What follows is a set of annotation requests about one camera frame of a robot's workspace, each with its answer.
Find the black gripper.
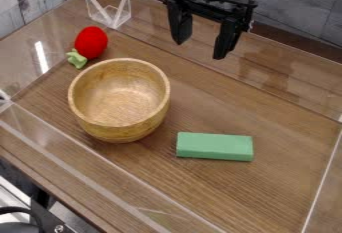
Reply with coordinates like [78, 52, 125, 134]
[165, 0, 258, 60]

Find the red plush strawberry toy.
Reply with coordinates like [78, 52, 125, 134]
[67, 26, 109, 69]

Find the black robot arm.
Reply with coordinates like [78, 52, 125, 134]
[163, 0, 258, 60]

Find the wooden bowl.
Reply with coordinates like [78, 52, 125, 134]
[68, 58, 171, 143]

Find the green rectangular sponge block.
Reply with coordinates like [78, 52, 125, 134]
[177, 132, 254, 162]

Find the clear acrylic tray enclosure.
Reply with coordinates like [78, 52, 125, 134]
[0, 0, 342, 233]

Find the black cable and clamp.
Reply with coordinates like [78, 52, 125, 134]
[0, 198, 78, 233]

